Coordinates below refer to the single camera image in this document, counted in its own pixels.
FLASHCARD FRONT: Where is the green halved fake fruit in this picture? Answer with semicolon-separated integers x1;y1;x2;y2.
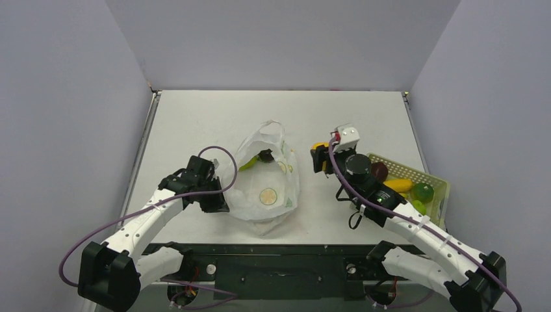
410;183;435;203

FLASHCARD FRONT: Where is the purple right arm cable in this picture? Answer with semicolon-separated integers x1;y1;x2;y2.
327;137;522;312

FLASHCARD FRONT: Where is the yellow fake mango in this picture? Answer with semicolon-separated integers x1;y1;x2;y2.
383;179;415;193

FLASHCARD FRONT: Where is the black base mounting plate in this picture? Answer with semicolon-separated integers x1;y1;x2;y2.
163;244;394;300

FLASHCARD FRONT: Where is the dark purple fake fruit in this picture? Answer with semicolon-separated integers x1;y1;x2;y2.
370;162;389;182

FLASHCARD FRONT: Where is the white plastic bag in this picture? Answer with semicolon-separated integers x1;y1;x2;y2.
219;120;300;235

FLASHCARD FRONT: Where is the green fake apple in basket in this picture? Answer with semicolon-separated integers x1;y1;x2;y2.
411;200;427;215

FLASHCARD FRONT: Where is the yellow fake fruit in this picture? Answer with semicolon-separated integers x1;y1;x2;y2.
311;142;329;151

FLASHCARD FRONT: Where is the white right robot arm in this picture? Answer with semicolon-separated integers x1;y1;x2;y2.
311;142;509;311

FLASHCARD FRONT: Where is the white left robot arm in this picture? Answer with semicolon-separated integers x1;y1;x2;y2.
77;156;229;311

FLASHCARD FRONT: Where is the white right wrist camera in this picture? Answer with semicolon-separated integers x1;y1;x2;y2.
333;123;360;153

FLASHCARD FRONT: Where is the yellow-green perforated plastic basket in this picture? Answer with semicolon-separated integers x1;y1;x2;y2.
367;153;451;229

